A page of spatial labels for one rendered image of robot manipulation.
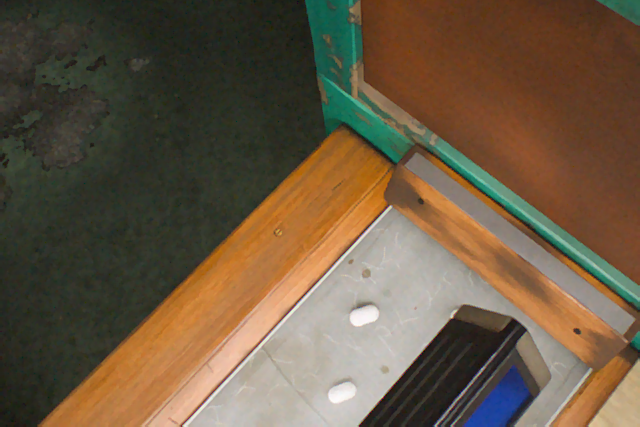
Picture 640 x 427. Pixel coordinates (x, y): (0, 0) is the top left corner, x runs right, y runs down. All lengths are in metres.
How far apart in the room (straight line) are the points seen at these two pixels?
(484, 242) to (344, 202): 0.19
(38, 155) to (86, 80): 0.24
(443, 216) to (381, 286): 0.13
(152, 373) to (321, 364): 0.19
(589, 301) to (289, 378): 0.34
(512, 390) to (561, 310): 0.28
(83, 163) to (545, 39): 1.49
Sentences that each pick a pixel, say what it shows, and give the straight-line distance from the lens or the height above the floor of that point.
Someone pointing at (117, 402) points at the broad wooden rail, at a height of 0.76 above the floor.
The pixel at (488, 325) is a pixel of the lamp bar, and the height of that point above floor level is 1.10.
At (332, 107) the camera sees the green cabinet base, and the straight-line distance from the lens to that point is 0.94.
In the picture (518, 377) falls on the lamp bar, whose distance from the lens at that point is 0.52.
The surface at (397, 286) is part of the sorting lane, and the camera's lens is 0.88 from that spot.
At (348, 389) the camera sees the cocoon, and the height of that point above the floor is 0.76.
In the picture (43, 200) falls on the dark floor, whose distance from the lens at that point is 1.90.
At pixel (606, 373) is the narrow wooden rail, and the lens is 0.87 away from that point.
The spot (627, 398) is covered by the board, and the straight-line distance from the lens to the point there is 0.86.
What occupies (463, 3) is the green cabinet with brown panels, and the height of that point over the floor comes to 1.11.
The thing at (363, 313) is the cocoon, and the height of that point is 0.76.
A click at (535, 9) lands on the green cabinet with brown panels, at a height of 1.15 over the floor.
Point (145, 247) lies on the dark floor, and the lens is 1.76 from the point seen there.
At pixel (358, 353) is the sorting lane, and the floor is 0.74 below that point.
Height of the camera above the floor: 1.59
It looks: 66 degrees down
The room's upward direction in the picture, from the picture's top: 11 degrees counter-clockwise
